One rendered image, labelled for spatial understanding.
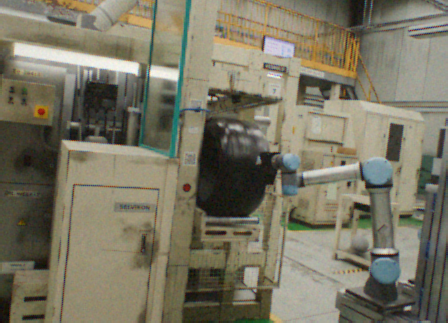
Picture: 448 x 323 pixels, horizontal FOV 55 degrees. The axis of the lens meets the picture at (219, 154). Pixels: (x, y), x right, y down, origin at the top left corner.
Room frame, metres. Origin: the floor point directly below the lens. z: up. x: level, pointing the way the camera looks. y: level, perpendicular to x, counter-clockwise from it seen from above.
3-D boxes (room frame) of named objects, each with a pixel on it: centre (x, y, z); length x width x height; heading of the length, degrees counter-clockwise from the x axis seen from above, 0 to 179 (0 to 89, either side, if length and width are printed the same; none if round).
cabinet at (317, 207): (7.34, -1.85, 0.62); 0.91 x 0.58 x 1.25; 123
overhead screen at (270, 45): (6.64, -0.71, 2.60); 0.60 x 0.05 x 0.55; 123
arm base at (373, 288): (1.98, -0.82, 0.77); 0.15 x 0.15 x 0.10
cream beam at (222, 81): (2.87, -0.05, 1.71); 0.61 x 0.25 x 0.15; 113
